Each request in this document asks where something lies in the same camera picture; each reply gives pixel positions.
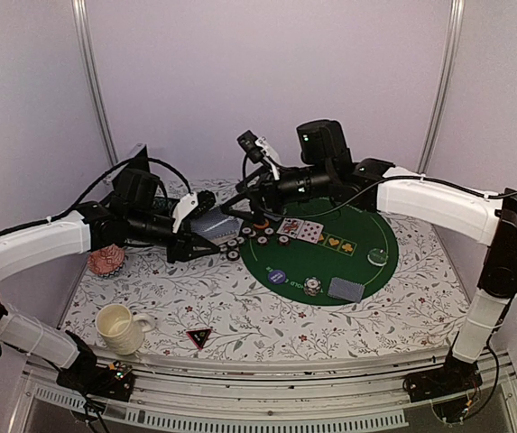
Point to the floral white table mat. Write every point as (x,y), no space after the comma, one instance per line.
(421,307)

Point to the aluminium poker chip case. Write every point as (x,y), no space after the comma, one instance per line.
(138,158)

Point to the aluminium frame post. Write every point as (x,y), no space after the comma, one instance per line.
(81,22)
(449,57)

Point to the cream ceramic mug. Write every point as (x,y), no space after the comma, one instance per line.
(121,330)

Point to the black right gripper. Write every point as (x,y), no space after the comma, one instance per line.
(265,185)

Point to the blue small blind button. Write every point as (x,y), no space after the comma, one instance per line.
(277,277)

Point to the right aluminium frame post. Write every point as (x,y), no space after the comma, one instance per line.
(449,57)

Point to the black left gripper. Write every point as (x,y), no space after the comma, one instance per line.
(184,244)

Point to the left aluminium frame post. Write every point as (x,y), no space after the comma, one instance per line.
(81,22)

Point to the white dealer button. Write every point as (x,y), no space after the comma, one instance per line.
(378,257)

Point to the blue playing card deck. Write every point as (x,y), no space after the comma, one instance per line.
(215,225)

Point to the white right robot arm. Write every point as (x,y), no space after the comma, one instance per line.
(375,185)

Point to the orange big blind button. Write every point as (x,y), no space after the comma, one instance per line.
(263,225)

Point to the poker chip stack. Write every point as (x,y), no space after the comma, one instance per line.
(312,286)

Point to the eight of diamonds card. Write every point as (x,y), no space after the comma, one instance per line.
(310,232)

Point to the queen of spades card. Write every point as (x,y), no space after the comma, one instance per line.
(290,227)

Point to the aluminium front rail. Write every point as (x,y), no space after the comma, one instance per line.
(340,395)

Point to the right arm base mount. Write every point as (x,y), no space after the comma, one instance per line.
(452,389)

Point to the dealt blue card pile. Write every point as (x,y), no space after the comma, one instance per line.
(346,290)

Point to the black triangular marker tag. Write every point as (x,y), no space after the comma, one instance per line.
(199,337)

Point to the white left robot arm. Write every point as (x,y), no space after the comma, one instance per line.
(126,214)

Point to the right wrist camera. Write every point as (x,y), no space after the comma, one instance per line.
(260,151)

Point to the round green poker mat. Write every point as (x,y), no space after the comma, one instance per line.
(348,235)

